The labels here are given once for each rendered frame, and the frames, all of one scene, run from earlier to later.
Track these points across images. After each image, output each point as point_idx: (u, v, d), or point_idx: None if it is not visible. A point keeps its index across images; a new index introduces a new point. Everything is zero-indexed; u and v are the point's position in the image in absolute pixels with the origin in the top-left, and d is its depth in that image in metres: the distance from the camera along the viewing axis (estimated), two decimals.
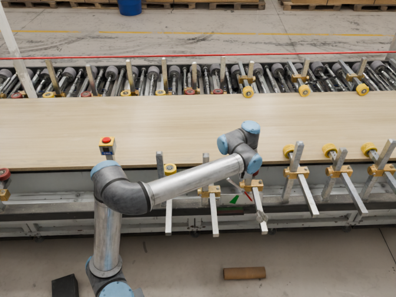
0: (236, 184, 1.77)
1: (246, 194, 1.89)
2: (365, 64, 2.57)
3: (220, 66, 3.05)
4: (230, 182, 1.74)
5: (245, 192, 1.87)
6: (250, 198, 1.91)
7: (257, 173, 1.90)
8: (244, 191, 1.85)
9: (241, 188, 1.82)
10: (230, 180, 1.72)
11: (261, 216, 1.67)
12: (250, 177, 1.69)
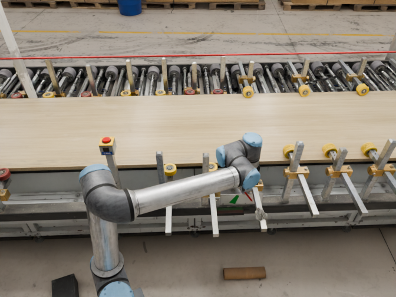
0: None
1: (246, 194, 1.89)
2: (365, 64, 2.57)
3: (220, 66, 3.05)
4: None
5: (245, 192, 1.87)
6: (250, 198, 1.91)
7: None
8: None
9: None
10: None
11: (260, 214, 1.68)
12: (251, 190, 1.62)
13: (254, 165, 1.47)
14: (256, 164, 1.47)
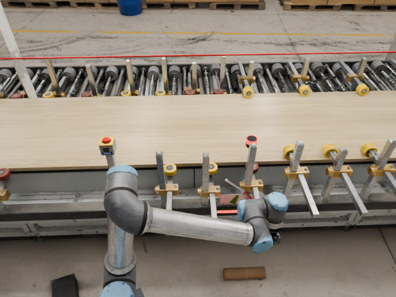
0: (235, 185, 1.77)
1: (247, 194, 1.89)
2: (365, 64, 2.57)
3: (220, 66, 3.05)
4: (229, 183, 1.74)
5: (246, 192, 1.87)
6: (251, 197, 1.91)
7: (256, 171, 1.91)
8: (244, 191, 1.85)
9: (240, 188, 1.82)
10: (228, 181, 1.72)
11: None
12: None
13: (264, 221, 1.44)
14: (266, 221, 1.43)
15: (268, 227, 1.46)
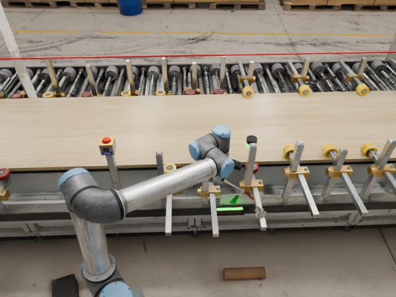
0: (234, 185, 1.77)
1: (247, 194, 1.88)
2: (365, 64, 2.57)
3: (220, 66, 3.05)
4: (228, 184, 1.75)
5: (246, 192, 1.87)
6: (251, 197, 1.90)
7: (256, 171, 1.91)
8: (244, 191, 1.85)
9: (240, 188, 1.82)
10: (227, 181, 1.72)
11: (260, 213, 1.69)
12: None
13: None
14: None
15: None
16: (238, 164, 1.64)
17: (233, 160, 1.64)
